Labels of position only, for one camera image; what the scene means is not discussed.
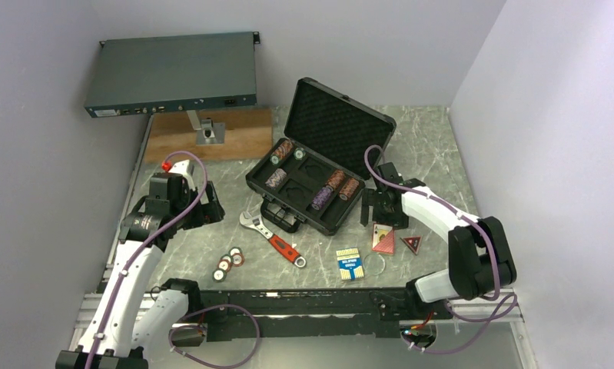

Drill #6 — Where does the triangular all in button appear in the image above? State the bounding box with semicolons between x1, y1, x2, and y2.
400;236;422;255

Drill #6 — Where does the red handled adjustable wrench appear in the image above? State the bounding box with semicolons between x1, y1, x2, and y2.
239;211;307;268

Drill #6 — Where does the orange black chip stack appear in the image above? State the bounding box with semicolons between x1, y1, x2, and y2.
325;169;346;191

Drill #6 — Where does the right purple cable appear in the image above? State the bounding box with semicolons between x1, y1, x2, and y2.
363;145;519;356

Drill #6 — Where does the purple chip stack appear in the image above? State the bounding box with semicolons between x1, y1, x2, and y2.
310;185;334;211

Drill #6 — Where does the green chip in case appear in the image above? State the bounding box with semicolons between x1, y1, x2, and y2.
294;148;306;161

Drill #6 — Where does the clear round dealer disc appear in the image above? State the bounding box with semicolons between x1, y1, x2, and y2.
363;253;387;276

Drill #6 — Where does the purple cable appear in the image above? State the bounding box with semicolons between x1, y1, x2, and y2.
82;150;261;369
363;145;519;356

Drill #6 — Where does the red playing card deck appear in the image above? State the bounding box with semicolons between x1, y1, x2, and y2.
371;223;395;254

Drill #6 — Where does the blue texas holdem card box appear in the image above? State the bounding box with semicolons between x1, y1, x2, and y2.
336;248;365;281

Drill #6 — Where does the black poker set case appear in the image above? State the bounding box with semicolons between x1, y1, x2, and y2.
245;77;397;236

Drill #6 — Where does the brown chip stack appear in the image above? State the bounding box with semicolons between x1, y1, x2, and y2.
339;178;360;201

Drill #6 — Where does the green poker chip bottom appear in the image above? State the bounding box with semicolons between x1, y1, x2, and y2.
212;268;227;283

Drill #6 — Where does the wooden board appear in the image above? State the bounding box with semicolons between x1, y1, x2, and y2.
143;107;274;164

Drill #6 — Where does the green poker chip top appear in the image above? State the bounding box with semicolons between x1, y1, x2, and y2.
229;247;242;256

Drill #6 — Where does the red poker chip left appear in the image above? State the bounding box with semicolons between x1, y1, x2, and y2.
217;258;232;273

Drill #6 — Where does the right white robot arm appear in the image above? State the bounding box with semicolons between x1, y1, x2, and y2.
369;163;517;319

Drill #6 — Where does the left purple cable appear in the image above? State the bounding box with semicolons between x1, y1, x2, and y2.
82;150;261;369

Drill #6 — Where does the grey metal stand bracket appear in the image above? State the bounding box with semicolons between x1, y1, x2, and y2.
186;110;226;146

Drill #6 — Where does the grey rack-mount network unit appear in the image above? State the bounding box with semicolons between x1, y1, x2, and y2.
84;31;261;118

